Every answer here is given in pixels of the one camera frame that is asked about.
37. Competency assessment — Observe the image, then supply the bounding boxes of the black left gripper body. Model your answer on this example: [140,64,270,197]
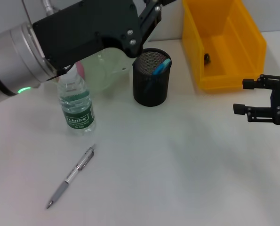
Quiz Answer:
[32,0,143,76]

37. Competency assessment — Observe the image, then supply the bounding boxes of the pink peach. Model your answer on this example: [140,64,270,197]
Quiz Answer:
[75,61,86,80]

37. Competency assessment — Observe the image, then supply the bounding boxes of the blue scissors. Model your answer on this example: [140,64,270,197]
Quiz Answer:
[143,58,172,95]

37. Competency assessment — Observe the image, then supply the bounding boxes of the clear plastic water bottle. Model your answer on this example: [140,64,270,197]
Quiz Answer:
[56,65,96,135]

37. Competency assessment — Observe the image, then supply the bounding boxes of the green glass fruit plate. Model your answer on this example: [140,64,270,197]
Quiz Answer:
[69,47,130,93]

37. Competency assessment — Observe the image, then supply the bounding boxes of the black mesh pen holder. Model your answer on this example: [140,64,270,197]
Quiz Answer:
[132,48,173,107]

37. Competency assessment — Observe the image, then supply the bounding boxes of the grey mechanical pen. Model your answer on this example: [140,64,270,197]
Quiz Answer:
[46,144,96,210]

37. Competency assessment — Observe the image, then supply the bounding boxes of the yellow plastic bin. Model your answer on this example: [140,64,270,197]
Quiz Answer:
[182,0,267,91]

